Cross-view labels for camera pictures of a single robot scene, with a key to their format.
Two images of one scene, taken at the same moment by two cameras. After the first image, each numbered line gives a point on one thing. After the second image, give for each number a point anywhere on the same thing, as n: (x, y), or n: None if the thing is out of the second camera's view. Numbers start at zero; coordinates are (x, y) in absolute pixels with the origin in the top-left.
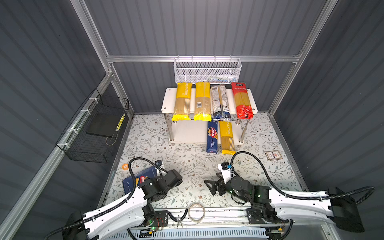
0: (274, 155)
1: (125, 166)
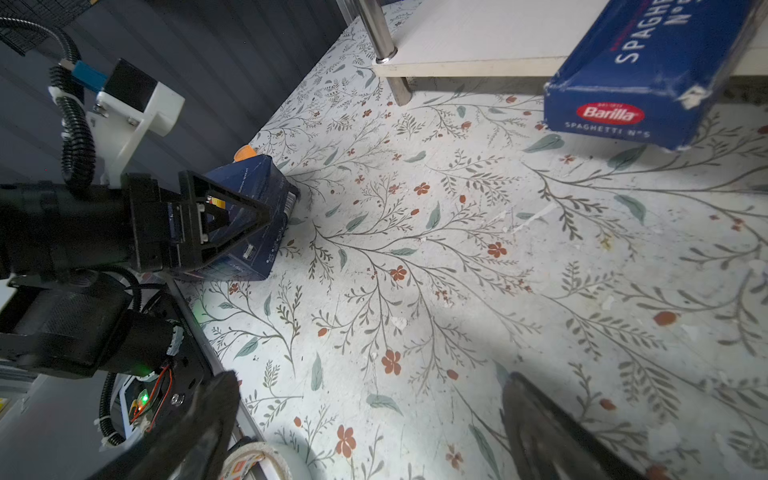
0: None
1: (244, 152)
